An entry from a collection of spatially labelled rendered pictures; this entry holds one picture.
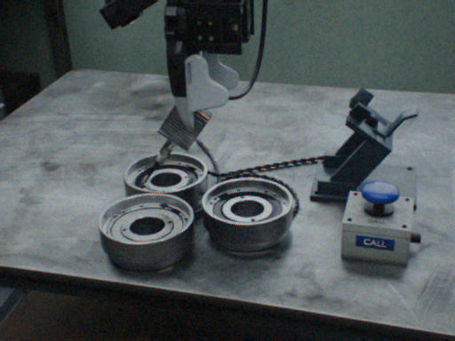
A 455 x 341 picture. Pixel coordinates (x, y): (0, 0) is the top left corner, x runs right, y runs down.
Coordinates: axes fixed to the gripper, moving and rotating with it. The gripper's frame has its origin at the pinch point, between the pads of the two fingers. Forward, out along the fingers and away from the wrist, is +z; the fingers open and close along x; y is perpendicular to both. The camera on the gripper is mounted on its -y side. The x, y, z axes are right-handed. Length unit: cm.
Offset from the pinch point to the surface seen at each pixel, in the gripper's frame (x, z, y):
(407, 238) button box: -6.7, 9.7, 25.0
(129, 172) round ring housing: 2.4, 9.7, -9.1
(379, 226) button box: -6.5, 8.7, 22.2
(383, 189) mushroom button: -3.7, 5.7, 22.3
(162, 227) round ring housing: -6.7, 11.4, -2.0
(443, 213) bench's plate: 4.9, 13.2, 29.3
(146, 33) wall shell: 162, 43, -64
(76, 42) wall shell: 164, 48, -91
